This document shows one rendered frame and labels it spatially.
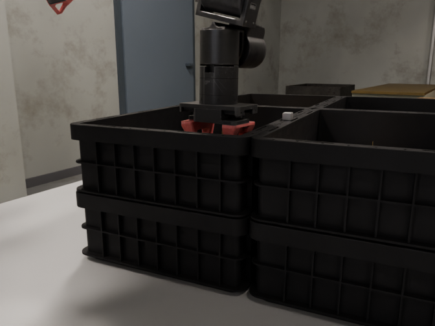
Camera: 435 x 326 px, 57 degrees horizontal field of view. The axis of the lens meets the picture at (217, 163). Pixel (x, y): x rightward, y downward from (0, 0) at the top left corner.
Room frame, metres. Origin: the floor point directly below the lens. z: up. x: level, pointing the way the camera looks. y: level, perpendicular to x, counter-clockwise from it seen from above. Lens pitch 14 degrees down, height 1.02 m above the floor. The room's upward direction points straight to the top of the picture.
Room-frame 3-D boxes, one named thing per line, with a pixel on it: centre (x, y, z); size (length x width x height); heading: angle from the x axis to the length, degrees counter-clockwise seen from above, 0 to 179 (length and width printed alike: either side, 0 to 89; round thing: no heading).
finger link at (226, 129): (0.60, -0.01, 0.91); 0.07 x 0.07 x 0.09; 59
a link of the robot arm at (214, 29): (0.61, -0.01, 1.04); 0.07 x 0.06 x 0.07; 148
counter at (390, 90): (5.21, -2.36, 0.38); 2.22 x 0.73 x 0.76; 148
